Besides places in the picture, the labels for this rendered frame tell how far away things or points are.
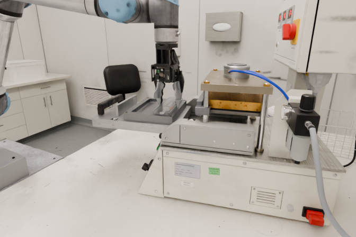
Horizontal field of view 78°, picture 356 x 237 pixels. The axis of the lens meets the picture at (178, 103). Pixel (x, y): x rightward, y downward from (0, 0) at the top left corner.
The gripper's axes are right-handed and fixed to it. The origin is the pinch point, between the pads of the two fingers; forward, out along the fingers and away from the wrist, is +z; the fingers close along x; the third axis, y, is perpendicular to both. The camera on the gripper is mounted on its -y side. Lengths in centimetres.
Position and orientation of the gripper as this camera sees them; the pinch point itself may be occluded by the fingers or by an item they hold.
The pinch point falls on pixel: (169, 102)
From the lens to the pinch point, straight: 76.2
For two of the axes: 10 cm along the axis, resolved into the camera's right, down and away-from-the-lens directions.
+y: -2.5, 2.8, -9.3
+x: 9.7, 0.7, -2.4
